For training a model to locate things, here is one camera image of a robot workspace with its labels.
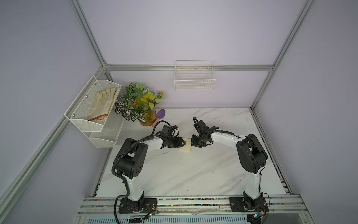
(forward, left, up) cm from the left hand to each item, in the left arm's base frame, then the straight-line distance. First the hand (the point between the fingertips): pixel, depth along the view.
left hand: (182, 144), depth 95 cm
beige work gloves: (+10, +47, +30) cm, 57 cm away
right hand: (0, -7, -1) cm, 7 cm away
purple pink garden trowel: (+30, +19, -1) cm, 36 cm away
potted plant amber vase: (+25, +33, +17) cm, 44 cm away
